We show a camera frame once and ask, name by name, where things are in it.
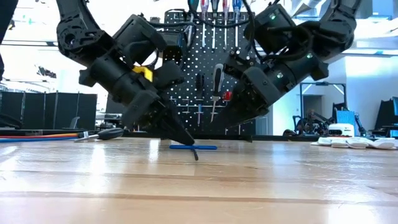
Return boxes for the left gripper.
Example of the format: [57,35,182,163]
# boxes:
[121,61,196,146]

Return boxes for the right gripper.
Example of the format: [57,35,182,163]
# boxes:
[213,49,282,129]

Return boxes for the blue T-handle hex key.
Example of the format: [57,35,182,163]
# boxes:
[169,144,218,162]

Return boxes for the grey black handled screwdriver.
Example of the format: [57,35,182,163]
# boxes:
[210,63,225,124]

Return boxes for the blue black handled screwdriver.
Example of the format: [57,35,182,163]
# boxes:
[186,0,200,47]

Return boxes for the black metal pegboard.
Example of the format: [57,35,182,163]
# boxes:
[161,11,258,135]

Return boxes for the black computer monitor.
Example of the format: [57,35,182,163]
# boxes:
[105,93,125,116]

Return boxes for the black pegboard bin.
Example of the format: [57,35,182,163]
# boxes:
[160,30,188,66]

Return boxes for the white box device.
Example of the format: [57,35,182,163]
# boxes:
[328,123,355,138]

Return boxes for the light blue box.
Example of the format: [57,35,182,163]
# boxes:
[336,111,356,125]

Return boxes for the white work glove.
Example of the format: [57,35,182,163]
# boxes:
[310,136,398,151]

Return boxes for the black partition panels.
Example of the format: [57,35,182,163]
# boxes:
[0,91,98,131]

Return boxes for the black angled monitor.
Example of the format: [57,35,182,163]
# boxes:
[374,97,398,138]

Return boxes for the wire hook rail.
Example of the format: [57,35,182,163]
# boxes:
[172,98,228,115]

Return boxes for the black aluminium table frame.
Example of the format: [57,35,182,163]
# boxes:
[0,128,315,142]

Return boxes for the black background station frame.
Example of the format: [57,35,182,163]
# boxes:
[299,82,348,135]

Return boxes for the slim black handled screwdriver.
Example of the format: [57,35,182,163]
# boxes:
[73,127,125,144]

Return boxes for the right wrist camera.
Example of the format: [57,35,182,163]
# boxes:
[244,2,296,54]

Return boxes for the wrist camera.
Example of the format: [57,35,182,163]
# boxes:
[113,14,167,65]
[244,2,296,54]

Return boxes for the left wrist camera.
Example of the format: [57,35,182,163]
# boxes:
[113,14,167,65]

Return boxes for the coloured wire bundle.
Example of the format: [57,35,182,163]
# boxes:
[0,131,91,144]

